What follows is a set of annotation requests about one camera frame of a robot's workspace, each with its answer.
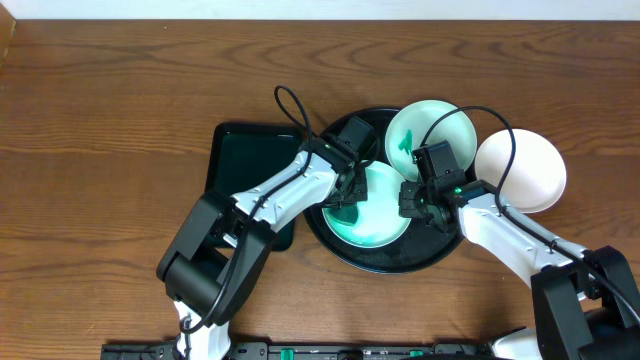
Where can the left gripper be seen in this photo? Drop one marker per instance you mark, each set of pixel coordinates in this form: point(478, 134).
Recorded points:
point(347, 193)

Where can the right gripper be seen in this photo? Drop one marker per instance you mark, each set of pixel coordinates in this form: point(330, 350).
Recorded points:
point(407, 205)

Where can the green scrub sponge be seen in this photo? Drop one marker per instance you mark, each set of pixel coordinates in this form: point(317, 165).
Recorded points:
point(346, 215)

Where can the mint green plate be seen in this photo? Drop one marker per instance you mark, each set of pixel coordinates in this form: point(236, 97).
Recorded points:
point(409, 126)
point(379, 222)

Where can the white plate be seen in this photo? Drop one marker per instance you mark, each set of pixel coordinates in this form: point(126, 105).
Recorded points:
point(538, 176)

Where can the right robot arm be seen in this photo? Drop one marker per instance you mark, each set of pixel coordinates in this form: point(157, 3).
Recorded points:
point(586, 302)

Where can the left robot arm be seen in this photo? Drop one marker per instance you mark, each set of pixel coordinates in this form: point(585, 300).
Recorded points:
point(211, 267)

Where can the round black tray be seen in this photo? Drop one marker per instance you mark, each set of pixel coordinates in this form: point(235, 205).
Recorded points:
point(418, 247)

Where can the black rectangular tray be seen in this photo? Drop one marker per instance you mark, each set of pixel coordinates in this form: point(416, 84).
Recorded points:
point(244, 155)

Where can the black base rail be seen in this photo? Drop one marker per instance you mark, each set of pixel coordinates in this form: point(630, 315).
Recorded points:
point(263, 351)

